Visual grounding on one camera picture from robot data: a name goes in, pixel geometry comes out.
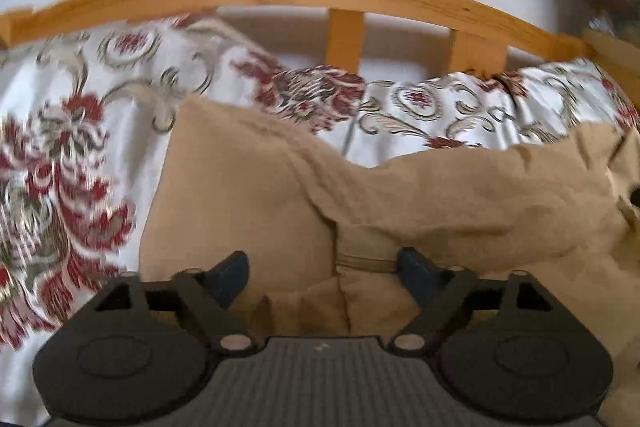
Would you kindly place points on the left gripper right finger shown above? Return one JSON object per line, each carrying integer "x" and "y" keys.
{"x": 441, "y": 295}

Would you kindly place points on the wooden bed frame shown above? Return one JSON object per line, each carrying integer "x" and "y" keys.
{"x": 481, "y": 35}

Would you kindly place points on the beige hooded sweatshirt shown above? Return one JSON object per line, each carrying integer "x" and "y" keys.
{"x": 322, "y": 234}

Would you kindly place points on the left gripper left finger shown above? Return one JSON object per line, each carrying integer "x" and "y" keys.
{"x": 205, "y": 298}

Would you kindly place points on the white floral satin bedspread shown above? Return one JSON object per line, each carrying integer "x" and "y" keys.
{"x": 86, "y": 120}

